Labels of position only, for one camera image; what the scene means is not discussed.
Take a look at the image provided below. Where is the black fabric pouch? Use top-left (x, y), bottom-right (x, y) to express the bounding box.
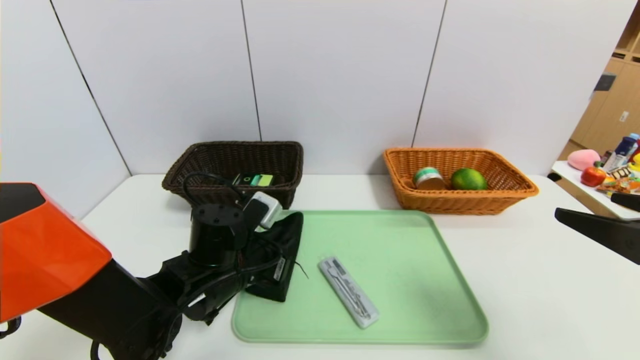
top-left (245, 211), bottom-right (305, 303)

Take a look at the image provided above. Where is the light wooden cabinet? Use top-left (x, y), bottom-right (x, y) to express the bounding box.
top-left (570, 2), bottom-right (640, 156)

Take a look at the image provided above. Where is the dark brown wicker basket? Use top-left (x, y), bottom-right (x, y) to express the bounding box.
top-left (163, 141), bottom-right (305, 211)

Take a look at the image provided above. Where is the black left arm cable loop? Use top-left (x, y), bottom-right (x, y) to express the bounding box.
top-left (0, 316), bottom-right (23, 340)

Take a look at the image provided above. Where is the red toy apple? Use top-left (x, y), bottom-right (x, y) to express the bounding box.
top-left (580, 162), bottom-right (607, 188)

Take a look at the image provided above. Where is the pull-tab tin can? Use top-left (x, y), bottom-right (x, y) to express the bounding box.
top-left (413, 167), bottom-right (446, 191)

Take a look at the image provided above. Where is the clear grey cutlery case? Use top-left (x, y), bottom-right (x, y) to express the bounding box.
top-left (318, 255), bottom-right (380, 329)

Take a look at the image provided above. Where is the green lime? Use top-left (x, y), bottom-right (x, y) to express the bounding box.
top-left (450, 168), bottom-right (488, 191)

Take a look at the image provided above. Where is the orange snack packet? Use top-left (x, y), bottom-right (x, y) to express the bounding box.
top-left (596, 177), bottom-right (640, 195)

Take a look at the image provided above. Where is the white package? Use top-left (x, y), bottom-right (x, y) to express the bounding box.
top-left (601, 151), bottom-right (626, 174)

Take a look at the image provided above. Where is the blue capped bottle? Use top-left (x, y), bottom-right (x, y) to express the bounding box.
top-left (614, 133), bottom-right (640, 158)

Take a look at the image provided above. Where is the pink plush toy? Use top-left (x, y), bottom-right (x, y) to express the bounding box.
top-left (566, 149), bottom-right (600, 172)

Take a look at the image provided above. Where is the black pump bottle green label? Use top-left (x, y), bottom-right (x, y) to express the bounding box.
top-left (232, 173), bottom-right (275, 187)

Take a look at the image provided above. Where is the orange wicker basket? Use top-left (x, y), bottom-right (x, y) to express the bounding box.
top-left (383, 148), bottom-right (540, 216)

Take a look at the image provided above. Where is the white side table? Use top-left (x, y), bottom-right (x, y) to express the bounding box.
top-left (551, 161), bottom-right (640, 221)

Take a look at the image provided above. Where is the light green plastic tray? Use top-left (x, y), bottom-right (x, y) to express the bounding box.
top-left (231, 209), bottom-right (489, 345)

